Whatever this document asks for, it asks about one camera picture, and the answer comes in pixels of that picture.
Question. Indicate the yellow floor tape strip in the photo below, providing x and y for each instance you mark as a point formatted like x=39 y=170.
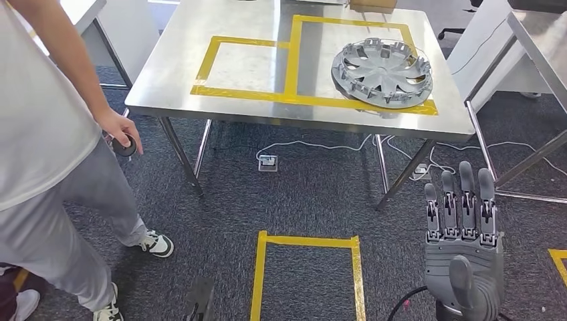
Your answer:
x=259 y=274

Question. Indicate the yellow tape outline on workbench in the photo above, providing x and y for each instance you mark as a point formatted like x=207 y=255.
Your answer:
x=290 y=66

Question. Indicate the metal floor socket box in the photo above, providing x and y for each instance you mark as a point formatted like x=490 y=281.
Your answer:
x=421 y=171
x=268 y=163

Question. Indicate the brown cardboard box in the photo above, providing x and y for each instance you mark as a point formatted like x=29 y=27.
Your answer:
x=372 y=5

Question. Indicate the white desk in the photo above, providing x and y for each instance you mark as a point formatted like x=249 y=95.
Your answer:
x=124 y=35

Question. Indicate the black case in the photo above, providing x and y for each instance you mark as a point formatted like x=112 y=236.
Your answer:
x=538 y=4

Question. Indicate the steel table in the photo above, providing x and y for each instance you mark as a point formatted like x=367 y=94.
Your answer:
x=540 y=53

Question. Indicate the person's forearm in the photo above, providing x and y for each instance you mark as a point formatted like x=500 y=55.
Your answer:
x=66 y=57

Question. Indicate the steel workbench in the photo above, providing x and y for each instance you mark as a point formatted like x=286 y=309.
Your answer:
x=248 y=44

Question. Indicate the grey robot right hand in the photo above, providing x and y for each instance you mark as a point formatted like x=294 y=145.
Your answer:
x=465 y=266

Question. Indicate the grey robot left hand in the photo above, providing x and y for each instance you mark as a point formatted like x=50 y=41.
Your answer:
x=199 y=299

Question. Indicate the white cabinet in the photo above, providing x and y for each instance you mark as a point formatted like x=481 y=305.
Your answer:
x=487 y=53

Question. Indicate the person's hand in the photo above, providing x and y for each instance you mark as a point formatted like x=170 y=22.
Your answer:
x=117 y=126

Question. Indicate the person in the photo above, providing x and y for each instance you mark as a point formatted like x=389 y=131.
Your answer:
x=15 y=297
x=40 y=133

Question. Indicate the silver plastic wheel hubcap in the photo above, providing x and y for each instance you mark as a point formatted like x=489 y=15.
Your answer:
x=383 y=73

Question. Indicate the black round controller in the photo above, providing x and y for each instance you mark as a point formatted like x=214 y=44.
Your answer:
x=126 y=148

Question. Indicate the black office chair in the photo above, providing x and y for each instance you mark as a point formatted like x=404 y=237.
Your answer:
x=452 y=32

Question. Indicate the yellow floor tape square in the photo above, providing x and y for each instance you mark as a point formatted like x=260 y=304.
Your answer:
x=559 y=263

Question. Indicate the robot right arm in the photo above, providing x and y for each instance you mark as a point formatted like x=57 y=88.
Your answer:
x=445 y=312

